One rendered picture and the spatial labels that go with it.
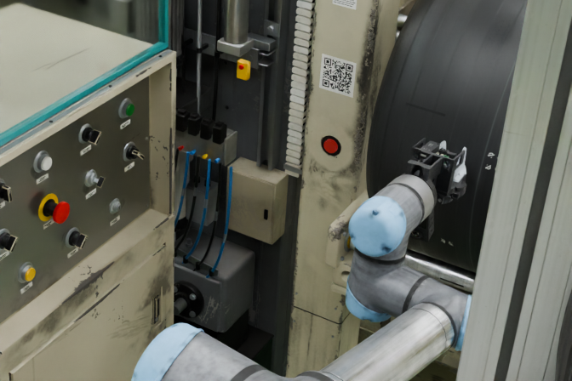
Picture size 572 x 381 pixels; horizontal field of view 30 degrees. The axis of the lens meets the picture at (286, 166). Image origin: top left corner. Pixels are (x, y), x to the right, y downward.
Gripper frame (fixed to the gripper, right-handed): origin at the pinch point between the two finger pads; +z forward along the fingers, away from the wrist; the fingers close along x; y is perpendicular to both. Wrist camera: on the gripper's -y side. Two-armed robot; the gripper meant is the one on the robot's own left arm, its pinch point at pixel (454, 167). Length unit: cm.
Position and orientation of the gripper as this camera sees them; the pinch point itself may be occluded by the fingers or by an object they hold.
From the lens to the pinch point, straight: 180.8
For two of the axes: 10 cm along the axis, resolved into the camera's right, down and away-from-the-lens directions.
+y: 1.2, -9.0, -4.2
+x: -8.7, -3.0, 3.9
